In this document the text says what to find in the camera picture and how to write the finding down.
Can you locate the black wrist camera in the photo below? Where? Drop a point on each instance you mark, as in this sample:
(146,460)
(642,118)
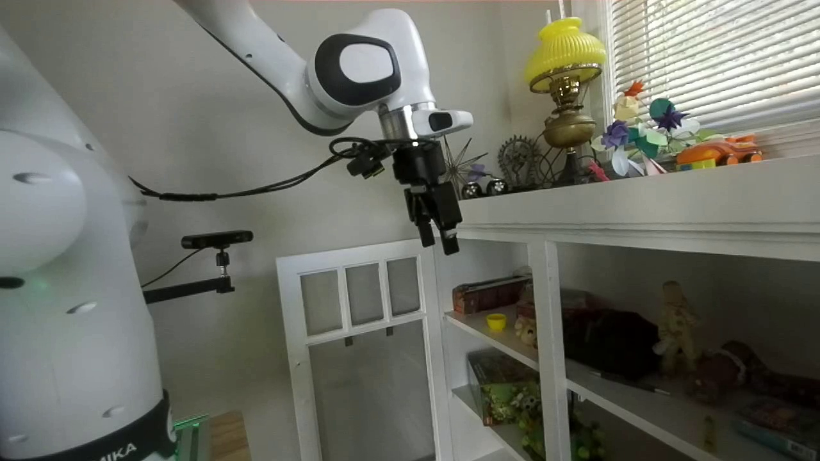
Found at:
(367,160)

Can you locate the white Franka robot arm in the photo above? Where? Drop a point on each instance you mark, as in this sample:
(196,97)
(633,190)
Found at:
(53,341)

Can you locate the white cabinet with shelves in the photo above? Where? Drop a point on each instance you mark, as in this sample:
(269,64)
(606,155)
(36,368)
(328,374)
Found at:
(649,205)

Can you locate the white cabinet door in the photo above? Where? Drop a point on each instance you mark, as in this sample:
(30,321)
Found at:
(295,341)

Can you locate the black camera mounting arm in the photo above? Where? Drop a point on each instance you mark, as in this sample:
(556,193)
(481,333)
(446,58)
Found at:
(194,287)

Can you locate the orange toy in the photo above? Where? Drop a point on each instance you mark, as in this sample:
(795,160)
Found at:
(722,151)

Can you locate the thin upright frame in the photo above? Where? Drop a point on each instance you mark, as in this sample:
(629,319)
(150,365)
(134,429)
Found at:
(190,437)

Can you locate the round gear-shaped ornament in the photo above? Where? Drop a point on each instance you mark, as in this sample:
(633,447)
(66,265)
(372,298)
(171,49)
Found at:
(519,160)

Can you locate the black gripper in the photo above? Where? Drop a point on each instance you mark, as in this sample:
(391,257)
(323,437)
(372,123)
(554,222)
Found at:
(422,168)

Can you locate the yellow bunny plush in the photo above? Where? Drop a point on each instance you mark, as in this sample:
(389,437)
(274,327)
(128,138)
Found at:
(523,324)

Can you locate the small yellowish figurine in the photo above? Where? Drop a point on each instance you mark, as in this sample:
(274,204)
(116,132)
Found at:
(711,434)

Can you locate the tan human figurine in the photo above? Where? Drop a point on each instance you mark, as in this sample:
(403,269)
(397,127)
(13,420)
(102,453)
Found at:
(677,328)

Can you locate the black stereo camera bar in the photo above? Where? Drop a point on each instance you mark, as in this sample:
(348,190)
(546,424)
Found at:
(217,238)

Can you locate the small black toy car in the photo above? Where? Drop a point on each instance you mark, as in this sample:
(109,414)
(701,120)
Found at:
(482,184)

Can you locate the yellow shade brass oil lamp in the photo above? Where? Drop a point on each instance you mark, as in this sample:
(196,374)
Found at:
(564,54)

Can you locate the green leafy toy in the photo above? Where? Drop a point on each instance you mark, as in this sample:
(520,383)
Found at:
(586,443)

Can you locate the wooden crate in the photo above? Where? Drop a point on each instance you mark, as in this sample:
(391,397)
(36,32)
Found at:
(230,437)

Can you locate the brown stuffed animal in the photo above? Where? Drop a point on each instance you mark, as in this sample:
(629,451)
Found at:
(734,369)

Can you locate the teal flat book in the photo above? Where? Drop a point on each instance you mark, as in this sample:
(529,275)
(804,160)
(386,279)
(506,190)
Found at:
(773,430)

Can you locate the black bulky bag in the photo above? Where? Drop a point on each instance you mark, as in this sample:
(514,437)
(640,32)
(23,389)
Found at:
(611,336)

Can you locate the white window blinds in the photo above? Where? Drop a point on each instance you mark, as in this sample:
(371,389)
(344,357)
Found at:
(719,54)

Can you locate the green printed toy box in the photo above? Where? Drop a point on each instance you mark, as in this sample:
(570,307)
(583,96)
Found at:
(504,388)

